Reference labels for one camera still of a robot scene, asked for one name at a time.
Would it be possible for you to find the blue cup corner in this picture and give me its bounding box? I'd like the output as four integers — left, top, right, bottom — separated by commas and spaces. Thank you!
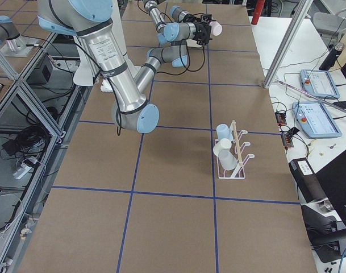
216, 123, 234, 141

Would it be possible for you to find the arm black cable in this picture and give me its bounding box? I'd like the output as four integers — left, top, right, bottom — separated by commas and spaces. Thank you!
155, 42, 207, 75

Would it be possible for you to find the black power adapter box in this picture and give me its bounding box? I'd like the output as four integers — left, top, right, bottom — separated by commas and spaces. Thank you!
289, 158, 327, 202

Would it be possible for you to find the white wire cup rack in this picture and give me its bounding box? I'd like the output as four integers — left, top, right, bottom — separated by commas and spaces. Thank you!
214, 120, 255, 180

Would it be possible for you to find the grabber reach tool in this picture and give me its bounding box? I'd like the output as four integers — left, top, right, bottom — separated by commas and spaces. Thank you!
277, 80, 346, 114

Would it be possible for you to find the black monitor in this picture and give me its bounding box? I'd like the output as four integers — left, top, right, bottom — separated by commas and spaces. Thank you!
316, 150, 346, 225

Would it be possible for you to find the teach pendant tablet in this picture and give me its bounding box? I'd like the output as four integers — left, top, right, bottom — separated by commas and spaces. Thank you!
300, 69, 340, 99
292, 101, 342, 139

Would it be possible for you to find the black water bottle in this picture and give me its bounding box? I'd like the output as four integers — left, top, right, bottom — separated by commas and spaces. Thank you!
319, 42, 344, 71

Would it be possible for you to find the black handheld device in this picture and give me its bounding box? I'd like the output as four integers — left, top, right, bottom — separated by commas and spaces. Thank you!
333, 101, 346, 109

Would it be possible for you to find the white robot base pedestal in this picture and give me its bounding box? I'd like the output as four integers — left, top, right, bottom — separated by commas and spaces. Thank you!
73, 1, 140, 92

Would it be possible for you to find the pink plastic cup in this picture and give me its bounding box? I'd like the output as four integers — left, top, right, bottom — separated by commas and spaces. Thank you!
210, 21, 223, 36

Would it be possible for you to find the aluminium frame post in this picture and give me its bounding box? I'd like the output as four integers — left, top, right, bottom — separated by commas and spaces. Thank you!
262, 0, 313, 89

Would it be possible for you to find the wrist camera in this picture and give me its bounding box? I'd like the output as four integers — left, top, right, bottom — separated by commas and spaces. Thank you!
200, 14, 215, 24

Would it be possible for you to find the white ikea cup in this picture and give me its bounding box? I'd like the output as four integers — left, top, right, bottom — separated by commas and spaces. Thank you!
213, 138, 232, 156

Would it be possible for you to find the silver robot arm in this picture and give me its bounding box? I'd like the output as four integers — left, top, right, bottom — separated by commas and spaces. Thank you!
37, 1, 197, 134
143, 1, 222, 46

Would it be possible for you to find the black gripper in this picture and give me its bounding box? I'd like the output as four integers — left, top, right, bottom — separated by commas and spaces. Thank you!
193, 22, 211, 45

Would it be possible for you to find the far teach pendant tablet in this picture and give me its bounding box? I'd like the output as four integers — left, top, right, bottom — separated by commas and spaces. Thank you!
300, 69, 340, 99

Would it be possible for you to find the grey office chair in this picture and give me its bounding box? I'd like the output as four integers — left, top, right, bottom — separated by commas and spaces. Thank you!
312, 13, 346, 37

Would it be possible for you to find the near teach pendant tablet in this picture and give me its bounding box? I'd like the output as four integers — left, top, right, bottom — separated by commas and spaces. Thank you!
292, 101, 342, 139

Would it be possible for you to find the pale green plastic cup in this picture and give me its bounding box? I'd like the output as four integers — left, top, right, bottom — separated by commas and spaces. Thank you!
218, 150, 237, 171

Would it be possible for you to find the red cylinder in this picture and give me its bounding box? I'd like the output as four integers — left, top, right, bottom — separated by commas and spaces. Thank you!
251, 0, 265, 25

